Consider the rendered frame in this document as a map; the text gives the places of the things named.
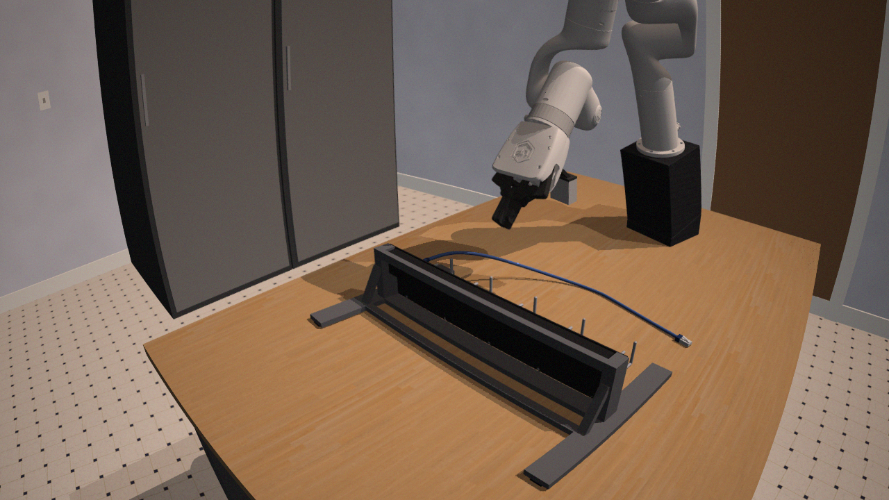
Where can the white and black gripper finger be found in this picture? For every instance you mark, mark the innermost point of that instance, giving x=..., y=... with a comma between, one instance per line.
x=523, y=194
x=505, y=182

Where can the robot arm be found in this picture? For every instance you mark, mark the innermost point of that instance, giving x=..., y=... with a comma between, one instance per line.
x=661, y=29

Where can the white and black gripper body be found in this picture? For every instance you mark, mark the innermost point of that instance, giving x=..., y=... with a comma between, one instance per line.
x=531, y=152

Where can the blue patch cord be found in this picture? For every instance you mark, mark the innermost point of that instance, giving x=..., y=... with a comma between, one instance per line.
x=553, y=276

